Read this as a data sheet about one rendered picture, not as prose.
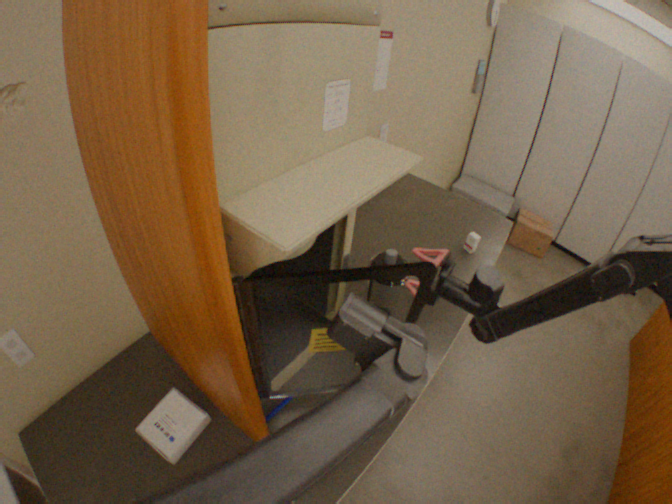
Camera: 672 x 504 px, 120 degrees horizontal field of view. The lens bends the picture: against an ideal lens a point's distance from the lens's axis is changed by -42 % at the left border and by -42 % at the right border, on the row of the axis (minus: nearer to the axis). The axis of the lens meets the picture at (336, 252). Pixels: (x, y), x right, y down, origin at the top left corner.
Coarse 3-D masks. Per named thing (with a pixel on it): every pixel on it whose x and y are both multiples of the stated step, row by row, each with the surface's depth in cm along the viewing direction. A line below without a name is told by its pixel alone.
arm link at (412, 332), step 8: (392, 320) 41; (384, 328) 40; (392, 328) 41; (400, 328) 41; (408, 328) 41; (416, 328) 42; (384, 336) 40; (392, 336) 40; (400, 336) 40; (408, 336) 41; (416, 336) 41; (424, 336) 41; (424, 344) 41
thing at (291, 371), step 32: (256, 288) 46; (288, 288) 47; (320, 288) 49; (352, 288) 50; (384, 288) 52; (416, 288) 53; (288, 320) 52; (320, 320) 54; (416, 320) 60; (288, 352) 59; (320, 352) 61; (288, 384) 67; (320, 384) 70
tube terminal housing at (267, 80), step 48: (240, 48) 28; (288, 48) 33; (336, 48) 39; (240, 96) 32; (288, 96) 37; (240, 144) 35; (288, 144) 42; (336, 144) 51; (240, 192) 39; (336, 240) 73
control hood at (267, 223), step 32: (320, 160) 47; (352, 160) 48; (384, 160) 49; (416, 160) 51; (256, 192) 39; (288, 192) 40; (320, 192) 40; (352, 192) 41; (224, 224) 37; (256, 224) 35; (288, 224) 35; (320, 224) 36; (256, 256) 36
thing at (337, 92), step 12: (336, 84) 43; (348, 84) 45; (324, 96) 43; (336, 96) 45; (348, 96) 47; (324, 108) 44; (336, 108) 46; (324, 120) 45; (336, 120) 48; (324, 132) 47
